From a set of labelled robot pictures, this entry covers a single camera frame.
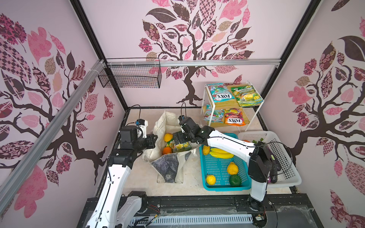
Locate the green pepper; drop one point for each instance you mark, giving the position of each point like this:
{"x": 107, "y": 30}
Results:
{"x": 235, "y": 180}

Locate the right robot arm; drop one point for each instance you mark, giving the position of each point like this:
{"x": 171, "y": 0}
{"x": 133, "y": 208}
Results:
{"x": 260, "y": 161}

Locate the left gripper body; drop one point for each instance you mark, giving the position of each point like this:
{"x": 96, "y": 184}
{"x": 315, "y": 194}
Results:
{"x": 145, "y": 143}

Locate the beige canvas grocery bag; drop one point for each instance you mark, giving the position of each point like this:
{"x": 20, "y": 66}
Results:
{"x": 169, "y": 167}

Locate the orange Fox's candy bag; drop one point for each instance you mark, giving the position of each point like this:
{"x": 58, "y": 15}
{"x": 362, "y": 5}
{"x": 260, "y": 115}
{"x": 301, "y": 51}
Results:
{"x": 234, "y": 117}

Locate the black wire wall basket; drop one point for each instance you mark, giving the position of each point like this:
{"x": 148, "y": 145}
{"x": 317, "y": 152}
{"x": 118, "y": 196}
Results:
{"x": 131, "y": 73}

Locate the wrinkled yellow fruit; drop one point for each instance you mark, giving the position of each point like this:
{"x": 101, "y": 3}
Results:
{"x": 206, "y": 150}

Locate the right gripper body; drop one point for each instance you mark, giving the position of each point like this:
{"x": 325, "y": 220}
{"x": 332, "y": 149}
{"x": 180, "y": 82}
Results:
{"x": 183, "y": 137}

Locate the green Fox's bag top shelf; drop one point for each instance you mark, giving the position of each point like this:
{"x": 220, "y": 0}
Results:
{"x": 220, "y": 92}

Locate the yellow green candy bag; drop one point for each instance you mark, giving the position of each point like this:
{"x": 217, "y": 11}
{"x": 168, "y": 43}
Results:
{"x": 182, "y": 147}
{"x": 246, "y": 96}

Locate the orange fruit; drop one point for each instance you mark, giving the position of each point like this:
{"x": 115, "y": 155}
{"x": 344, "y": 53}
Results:
{"x": 167, "y": 150}

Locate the white plastic basket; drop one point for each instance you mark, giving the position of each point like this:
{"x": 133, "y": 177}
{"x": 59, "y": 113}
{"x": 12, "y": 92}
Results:
{"x": 288, "y": 176}

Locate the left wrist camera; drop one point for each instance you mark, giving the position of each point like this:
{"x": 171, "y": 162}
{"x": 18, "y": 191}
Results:
{"x": 142, "y": 128}

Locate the aluminium frame rail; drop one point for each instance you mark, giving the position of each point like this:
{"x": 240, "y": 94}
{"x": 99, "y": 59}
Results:
{"x": 22, "y": 171}

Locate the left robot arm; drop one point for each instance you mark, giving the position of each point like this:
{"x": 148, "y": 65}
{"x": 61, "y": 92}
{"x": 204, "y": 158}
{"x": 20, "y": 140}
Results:
{"x": 131, "y": 143}

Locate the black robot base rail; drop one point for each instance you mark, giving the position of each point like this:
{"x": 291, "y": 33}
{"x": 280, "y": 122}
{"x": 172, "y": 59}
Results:
{"x": 217, "y": 211}

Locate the teal plastic basket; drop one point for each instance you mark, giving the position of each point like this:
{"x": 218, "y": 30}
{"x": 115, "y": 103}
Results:
{"x": 218, "y": 168}

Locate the yellow red peach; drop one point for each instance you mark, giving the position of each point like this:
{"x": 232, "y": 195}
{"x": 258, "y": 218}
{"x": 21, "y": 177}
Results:
{"x": 168, "y": 137}

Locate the green Fox's candy bag lower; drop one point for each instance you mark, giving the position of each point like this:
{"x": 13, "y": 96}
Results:
{"x": 217, "y": 116}

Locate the yellow lemon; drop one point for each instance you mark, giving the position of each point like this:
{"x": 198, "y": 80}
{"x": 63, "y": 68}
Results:
{"x": 211, "y": 180}

